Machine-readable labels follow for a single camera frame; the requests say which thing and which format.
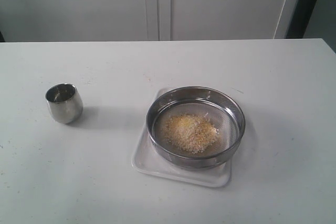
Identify yellow and white grains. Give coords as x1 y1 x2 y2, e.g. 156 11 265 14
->
163 114 218 154

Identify stainless steel cup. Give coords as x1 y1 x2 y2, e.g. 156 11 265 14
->
45 83 83 124

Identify round metal sieve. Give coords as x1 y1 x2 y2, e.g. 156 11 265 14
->
145 86 246 169

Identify white square tray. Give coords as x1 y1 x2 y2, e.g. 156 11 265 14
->
132 87 245 187

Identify white cabinet doors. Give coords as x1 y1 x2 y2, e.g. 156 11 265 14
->
1 0 298 42

